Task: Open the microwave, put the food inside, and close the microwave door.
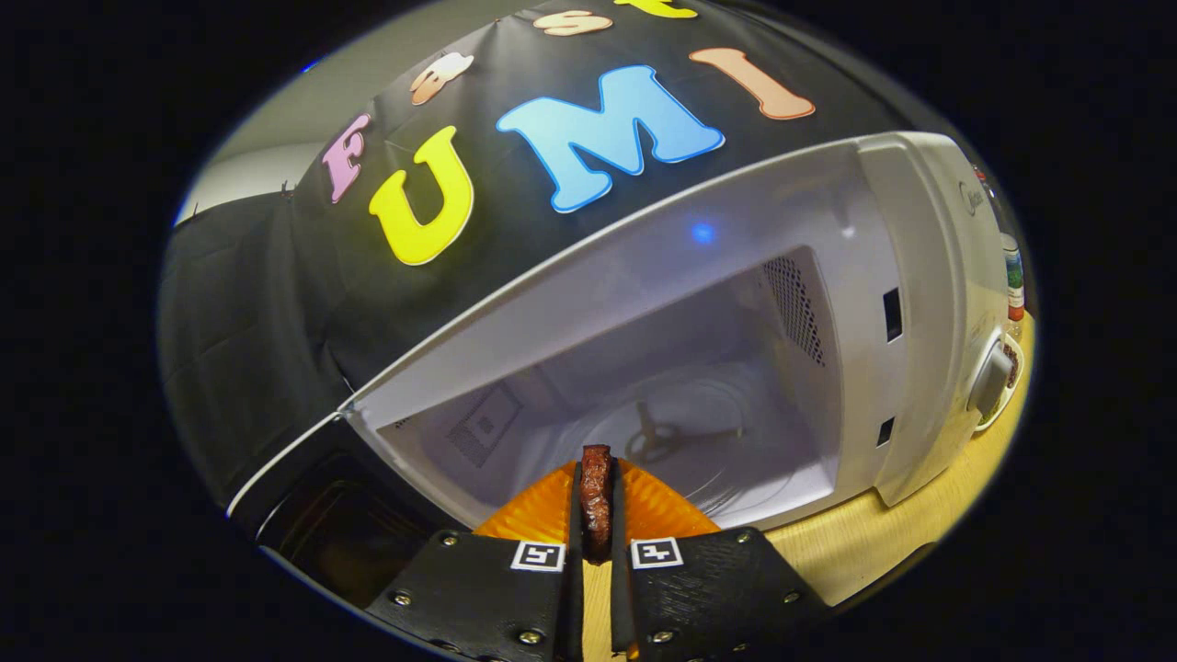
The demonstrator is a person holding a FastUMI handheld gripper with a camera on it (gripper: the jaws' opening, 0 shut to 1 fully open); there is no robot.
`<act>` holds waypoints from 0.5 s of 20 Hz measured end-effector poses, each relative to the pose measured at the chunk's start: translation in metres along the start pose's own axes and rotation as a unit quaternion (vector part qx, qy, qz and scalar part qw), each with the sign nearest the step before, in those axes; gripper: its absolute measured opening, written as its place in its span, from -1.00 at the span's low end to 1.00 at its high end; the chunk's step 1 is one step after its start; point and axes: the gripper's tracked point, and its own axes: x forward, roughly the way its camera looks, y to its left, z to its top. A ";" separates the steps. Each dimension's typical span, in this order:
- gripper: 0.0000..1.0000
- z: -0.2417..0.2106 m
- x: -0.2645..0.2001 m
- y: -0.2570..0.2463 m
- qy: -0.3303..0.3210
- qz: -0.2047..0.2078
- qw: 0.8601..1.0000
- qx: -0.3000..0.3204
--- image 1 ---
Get clear bottle with red cap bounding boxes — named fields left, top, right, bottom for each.
left=975, top=165, right=1026, bottom=341

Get black backdrop cloth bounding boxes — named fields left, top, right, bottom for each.
left=156, top=0, right=920, bottom=507

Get brown meat piece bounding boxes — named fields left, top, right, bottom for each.
left=578, top=444, right=614, bottom=565

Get white toaster oven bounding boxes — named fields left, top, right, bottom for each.
left=225, top=131, right=1012, bottom=599

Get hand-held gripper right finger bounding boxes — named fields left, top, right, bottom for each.
left=610, top=458, right=828, bottom=662

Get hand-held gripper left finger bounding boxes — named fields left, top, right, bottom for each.
left=365, top=460, right=585, bottom=662

